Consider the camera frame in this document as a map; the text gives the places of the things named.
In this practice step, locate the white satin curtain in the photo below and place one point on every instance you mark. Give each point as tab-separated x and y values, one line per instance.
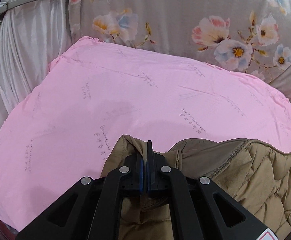
32	34

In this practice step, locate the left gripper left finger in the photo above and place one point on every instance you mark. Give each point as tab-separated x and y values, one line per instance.
90	209

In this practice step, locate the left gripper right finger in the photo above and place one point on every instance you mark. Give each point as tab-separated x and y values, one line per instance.
199	208

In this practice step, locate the grey floral curtain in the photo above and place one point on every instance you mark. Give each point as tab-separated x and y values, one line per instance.
248	36

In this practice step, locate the pink bed sheet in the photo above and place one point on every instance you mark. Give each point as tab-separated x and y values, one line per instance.
95	92

